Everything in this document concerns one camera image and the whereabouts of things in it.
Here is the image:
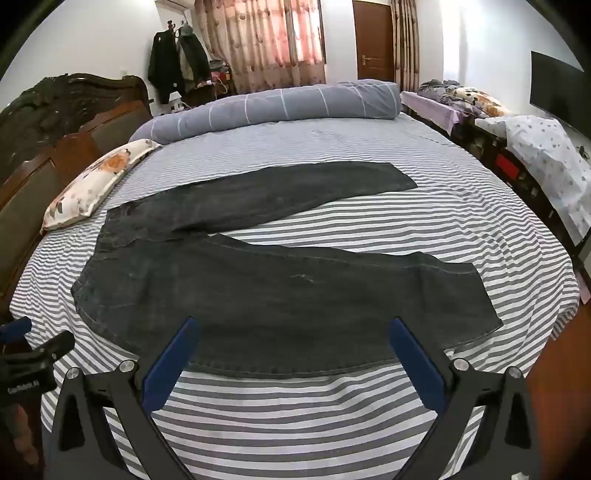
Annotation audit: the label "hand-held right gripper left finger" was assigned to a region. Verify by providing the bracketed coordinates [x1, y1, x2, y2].
[44, 316, 200, 480]

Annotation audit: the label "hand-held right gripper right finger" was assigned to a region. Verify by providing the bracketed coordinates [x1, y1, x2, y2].
[388, 316, 543, 480]

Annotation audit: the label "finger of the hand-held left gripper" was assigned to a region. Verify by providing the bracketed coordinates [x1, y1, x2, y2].
[0, 318, 34, 345]
[28, 330, 76, 366]

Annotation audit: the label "dark grey denim pants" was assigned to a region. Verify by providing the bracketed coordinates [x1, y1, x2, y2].
[70, 161, 504, 380]

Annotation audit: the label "person's left hand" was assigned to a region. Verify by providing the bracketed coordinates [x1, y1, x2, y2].
[9, 404, 41, 468]

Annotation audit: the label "bed with grey striped sheet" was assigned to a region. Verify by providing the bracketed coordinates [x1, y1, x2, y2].
[9, 111, 580, 480]

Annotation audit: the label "floral pillow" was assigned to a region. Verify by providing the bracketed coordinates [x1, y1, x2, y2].
[41, 140, 163, 232]

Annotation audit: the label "carved dark wooden headboard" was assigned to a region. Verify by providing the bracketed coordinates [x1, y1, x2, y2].
[0, 72, 153, 319]

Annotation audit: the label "red box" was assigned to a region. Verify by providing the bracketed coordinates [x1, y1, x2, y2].
[495, 152, 525, 184]

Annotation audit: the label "white dotted cloth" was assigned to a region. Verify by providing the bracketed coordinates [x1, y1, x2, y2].
[475, 114, 591, 245]

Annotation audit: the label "side bed with purple sheet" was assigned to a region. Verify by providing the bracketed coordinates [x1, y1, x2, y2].
[399, 80, 591, 259]

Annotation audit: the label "floral blanket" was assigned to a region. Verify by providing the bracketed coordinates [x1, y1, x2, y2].
[418, 79, 514, 119]

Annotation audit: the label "rolled grey checked duvet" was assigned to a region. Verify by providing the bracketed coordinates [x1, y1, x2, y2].
[128, 79, 402, 145]

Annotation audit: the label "pile of clothes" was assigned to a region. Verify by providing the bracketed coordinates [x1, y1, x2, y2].
[207, 59, 232, 95]

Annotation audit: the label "black hanging jacket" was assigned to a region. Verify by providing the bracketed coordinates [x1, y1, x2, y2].
[148, 30, 186, 105]

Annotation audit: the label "black flat television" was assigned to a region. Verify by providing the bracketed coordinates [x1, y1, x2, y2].
[530, 51, 591, 139]

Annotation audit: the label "grey-green hanging jacket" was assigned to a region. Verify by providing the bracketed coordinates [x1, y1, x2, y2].
[177, 24, 213, 91]

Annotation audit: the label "brown patterned narrow curtain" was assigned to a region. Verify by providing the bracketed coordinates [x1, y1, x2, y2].
[390, 0, 421, 93]

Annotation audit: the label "brown wooden door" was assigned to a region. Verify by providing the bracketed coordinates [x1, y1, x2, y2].
[352, 0, 396, 85]

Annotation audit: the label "pink patterned window curtain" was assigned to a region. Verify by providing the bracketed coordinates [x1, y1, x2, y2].
[191, 0, 327, 95]

